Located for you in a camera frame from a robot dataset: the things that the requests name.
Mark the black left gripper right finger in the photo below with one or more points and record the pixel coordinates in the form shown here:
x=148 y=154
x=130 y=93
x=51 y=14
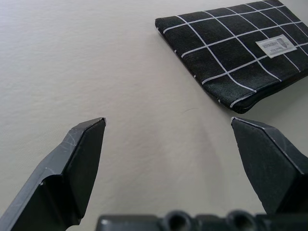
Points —
x=269 y=166

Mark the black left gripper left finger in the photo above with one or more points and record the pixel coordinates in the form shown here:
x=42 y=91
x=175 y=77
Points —
x=60 y=175

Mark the black white-grid fabric pouch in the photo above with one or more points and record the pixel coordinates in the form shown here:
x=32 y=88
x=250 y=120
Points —
x=233 y=55

